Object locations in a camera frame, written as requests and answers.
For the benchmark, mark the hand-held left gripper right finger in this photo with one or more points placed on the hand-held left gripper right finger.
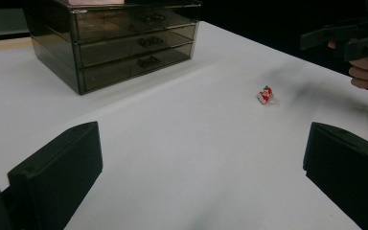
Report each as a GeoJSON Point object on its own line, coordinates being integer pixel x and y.
{"type": "Point", "coordinates": [348, 172]}

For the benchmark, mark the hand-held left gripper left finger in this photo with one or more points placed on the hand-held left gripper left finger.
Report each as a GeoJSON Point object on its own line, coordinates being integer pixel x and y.
{"type": "Point", "coordinates": [57, 172]}

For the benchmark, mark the small red and white charm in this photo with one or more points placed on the small red and white charm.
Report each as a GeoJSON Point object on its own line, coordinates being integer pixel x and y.
{"type": "Point", "coordinates": [264, 95]}

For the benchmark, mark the smoky transparent drawer organizer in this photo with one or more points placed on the smoky transparent drawer organizer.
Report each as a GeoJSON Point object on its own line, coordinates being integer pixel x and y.
{"type": "Point", "coordinates": [54, 48]}

